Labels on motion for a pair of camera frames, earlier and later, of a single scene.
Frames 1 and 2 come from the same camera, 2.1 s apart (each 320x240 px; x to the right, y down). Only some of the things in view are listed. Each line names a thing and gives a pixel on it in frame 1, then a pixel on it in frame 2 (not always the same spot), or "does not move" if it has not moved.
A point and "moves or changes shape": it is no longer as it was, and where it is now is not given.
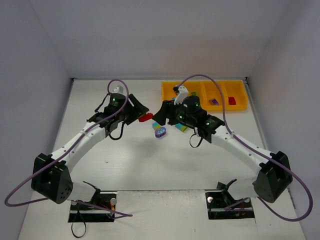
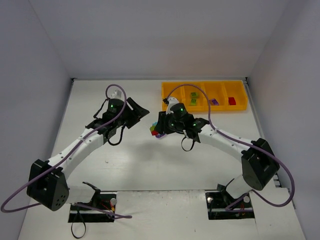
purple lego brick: (215, 102) does not move
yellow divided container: (234, 92) does not move
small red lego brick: (232, 101) does not move
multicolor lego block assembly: (182, 127) moves or changes shape
